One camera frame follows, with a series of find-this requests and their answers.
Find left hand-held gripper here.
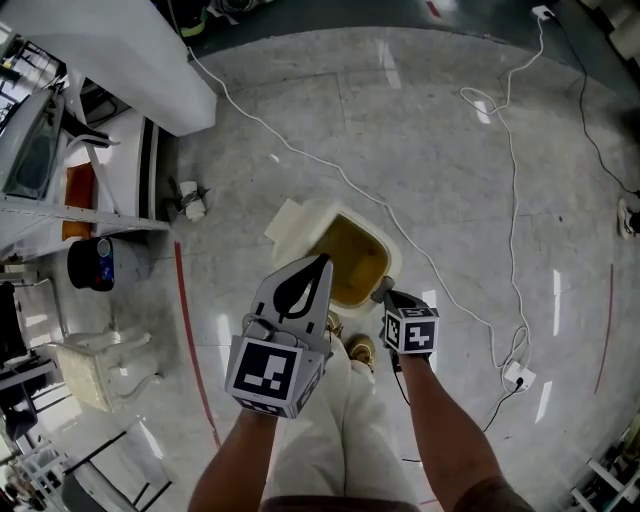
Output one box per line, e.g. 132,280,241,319
224,254,335,419

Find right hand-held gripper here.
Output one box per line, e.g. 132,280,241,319
370,277,441,356

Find cream pedal trash bin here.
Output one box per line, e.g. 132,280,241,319
264,198,404,317

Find person's right forearm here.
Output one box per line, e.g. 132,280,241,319
397,352,506,512

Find person's left forearm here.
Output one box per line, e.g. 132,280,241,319
187,407,281,512

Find person's left yellow shoe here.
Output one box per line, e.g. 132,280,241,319
324,309,346,341

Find person's yellow shoe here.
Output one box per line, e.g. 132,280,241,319
345,333,376,371
324,309,346,341

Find person's right yellow shoe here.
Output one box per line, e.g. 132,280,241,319
345,333,376,371

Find red floor tape strip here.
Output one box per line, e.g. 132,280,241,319
173,240,222,449
593,263,615,395

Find person's white trousers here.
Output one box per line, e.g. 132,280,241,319
264,319,426,501

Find large white power strip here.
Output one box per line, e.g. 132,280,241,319
502,360,537,392

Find grey bin with black bag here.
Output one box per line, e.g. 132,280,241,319
66,236,116,293

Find cream stool with white legs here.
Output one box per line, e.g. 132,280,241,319
47,327,164,414

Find orange cushion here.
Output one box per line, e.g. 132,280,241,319
62,162,96,241

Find white metal shelf rack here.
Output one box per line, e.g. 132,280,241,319
0,29,174,261

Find black backpack with yellow stripe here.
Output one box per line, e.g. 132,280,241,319
172,0,214,39

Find white square pillar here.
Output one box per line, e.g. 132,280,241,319
0,0,219,137

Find white curved desk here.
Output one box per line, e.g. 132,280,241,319
579,0,640,60

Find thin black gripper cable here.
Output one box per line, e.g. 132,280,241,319
389,352,524,464

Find long white floor cable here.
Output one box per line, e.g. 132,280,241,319
187,44,531,381

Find looped white floor cable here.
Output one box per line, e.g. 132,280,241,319
458,12,546,369

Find long black floor cable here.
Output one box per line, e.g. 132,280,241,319
547,12,640,196

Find black chair with metal frame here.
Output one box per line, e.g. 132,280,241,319
0,277,69,361

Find white metal rack frame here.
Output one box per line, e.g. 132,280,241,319
569,414,640,512

